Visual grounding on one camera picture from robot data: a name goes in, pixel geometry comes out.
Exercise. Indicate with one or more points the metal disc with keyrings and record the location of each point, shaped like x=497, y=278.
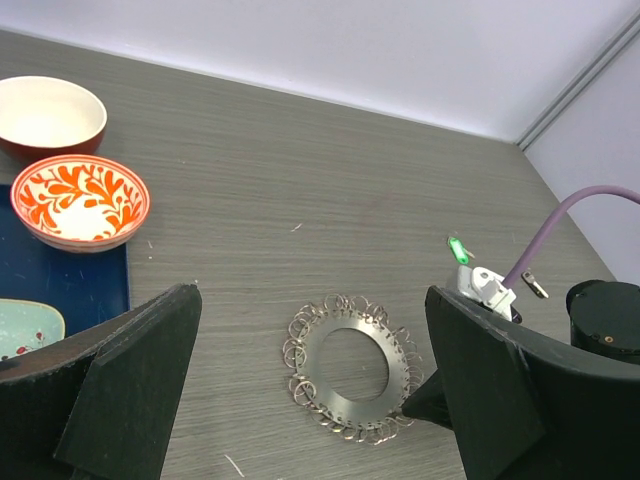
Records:
x=351, y=369

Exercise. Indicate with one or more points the dark blue tray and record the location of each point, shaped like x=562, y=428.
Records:
x=87, y=289

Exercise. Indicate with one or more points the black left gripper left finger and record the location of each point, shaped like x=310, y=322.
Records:
x=101, y=403

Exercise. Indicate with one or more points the black tagged key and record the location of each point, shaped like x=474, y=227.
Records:
x=534, y=285

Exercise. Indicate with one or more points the orange floral patterned bowl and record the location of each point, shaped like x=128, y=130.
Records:
x=80, y=203

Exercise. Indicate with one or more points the light green rectangular plate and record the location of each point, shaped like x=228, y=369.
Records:
x=26, y=326

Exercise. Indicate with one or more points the white bowl red outside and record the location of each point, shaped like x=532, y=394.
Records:
x=44, y=116

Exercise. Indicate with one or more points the green key tag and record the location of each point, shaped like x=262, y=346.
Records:
x=461, y=254

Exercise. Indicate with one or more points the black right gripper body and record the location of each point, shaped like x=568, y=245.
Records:
x=604, y=319

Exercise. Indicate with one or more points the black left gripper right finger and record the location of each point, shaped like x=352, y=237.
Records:
x=523, y=405

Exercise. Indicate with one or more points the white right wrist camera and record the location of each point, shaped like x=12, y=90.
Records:
x=484, y=287

